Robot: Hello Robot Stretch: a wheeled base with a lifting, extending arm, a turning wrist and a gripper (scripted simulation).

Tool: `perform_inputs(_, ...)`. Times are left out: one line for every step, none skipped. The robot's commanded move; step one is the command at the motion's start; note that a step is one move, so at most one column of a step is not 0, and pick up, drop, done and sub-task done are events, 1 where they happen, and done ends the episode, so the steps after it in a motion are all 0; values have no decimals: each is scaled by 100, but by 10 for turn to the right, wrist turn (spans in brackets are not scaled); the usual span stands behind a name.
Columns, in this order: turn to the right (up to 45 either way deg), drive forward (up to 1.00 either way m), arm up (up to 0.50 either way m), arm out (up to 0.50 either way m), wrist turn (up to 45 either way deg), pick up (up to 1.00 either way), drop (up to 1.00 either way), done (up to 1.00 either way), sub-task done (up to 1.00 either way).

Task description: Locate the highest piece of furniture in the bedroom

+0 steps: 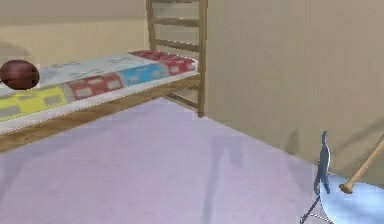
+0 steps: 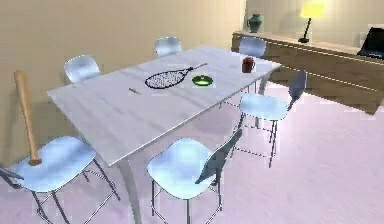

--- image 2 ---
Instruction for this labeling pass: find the white dining table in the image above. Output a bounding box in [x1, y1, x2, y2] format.
[47, 45, 283, 224]

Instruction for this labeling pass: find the wooden baseball bat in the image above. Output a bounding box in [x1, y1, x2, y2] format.
[13, 70, 43, 167]

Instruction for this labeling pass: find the yellow table lamp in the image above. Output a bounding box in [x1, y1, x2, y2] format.
[297, 1, 326, 44]

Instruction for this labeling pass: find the black laptop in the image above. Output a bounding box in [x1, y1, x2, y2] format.
[356, 26, 384, 61]

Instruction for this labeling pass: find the black tennis racket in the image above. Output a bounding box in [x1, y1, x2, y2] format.
[144, 62, 209, 90]

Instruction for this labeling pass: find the wooden sideboard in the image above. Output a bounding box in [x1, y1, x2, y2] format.
[231, 30, 384, 116]

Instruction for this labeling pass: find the dark green vase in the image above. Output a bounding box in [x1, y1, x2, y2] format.
[246, 13, 264, 34]

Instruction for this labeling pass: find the white chair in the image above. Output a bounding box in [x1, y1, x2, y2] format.
[63, 54, 102, 84]
[146, 128, 244, 224]
[229, 69, 308, 169]
[154, 36, 183, 58]
[238, 36, 267, 94]
[0, 135, 122, 224]

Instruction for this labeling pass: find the red mug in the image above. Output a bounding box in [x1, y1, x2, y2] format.
[241, 56, 256, 74]

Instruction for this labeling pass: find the green bowl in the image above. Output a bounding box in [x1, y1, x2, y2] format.
[191, 75, 214, 88]

